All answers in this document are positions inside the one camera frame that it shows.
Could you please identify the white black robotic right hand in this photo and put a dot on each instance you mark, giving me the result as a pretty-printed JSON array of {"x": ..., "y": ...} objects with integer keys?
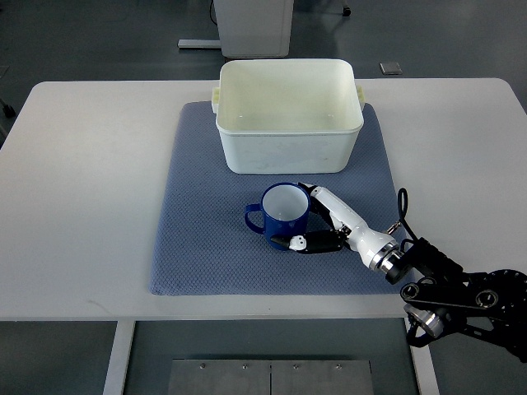
[{"x": 378, "y": 251}]

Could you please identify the blue enamel mug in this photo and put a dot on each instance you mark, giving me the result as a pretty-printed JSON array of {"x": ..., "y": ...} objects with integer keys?
[{"x": 282, "y": 211}]

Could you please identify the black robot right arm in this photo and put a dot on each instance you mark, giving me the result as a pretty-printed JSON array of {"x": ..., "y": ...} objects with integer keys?
[{"x": 488, "y": 306}]

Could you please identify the white plastic box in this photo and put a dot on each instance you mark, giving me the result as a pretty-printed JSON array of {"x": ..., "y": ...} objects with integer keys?
[{"x": 287, "y": 116}]

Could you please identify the right white table leg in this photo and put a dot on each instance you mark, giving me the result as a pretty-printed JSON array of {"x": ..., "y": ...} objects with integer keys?
[{"x": 424, "y": 371}]

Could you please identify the white table leg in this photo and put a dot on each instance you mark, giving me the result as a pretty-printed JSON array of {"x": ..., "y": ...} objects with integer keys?
[
  {"x": 424, "y": 371},
  {"x": 119, "y": 357}
]

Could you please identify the blue quilted mat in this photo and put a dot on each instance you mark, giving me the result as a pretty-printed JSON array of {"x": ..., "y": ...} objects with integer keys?
[{"x": 204, "y": 247}]

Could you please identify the grey floor outlet plate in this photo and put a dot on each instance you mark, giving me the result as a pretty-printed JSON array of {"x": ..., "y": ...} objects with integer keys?
[{"x": 390, "y": 68}]

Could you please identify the black caster top right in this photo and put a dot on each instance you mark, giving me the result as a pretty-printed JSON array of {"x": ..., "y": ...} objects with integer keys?
[{"x": 346, "y": 8}]

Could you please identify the white cabinet in background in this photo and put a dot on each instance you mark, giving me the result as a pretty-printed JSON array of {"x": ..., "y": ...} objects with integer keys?
[{"x": 254, "y": 29}]

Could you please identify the left white table leg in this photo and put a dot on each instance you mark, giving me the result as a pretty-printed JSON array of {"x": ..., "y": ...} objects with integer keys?
[{"x": 119, "y": 357}]

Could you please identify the grey table foot bar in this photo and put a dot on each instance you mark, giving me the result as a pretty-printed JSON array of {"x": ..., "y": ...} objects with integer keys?
[{"x": 199, "y": 44}]

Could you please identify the black chair caster left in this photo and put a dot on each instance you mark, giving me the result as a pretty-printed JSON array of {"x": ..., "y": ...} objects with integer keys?
[{"x": 8, "y": 110}]

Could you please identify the metal base plate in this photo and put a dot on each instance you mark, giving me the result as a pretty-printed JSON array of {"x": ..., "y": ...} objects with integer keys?
[{"x": 270, "y": 377}]

